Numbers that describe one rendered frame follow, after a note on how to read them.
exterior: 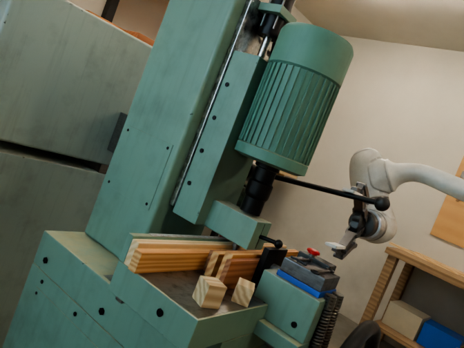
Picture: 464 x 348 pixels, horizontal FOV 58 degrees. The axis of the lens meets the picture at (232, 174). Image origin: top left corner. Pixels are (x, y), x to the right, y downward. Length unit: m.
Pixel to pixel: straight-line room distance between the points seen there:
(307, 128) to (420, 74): 3.64
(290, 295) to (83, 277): 0.47
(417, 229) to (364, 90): 1.51
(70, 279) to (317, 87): 0.71
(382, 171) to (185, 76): 0.64
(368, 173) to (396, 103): 3.19
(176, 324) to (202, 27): 0.69
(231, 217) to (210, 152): 0.16
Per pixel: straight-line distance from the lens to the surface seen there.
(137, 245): 0.79
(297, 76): 0.92
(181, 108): 1.04
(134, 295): 0.79
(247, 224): 0.96
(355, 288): 4.37
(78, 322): 1.05
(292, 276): 0.88
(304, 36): 0.94
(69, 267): 1.08
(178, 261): 0.85
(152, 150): 1.06
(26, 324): 1.21
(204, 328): 0.73
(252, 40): 1.10
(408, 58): 4.64
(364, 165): 1.34
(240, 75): 1.01
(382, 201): 1.01
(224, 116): 1.00
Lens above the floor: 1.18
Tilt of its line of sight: 4 degrees down
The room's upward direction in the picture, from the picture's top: 21 degrees clockwise
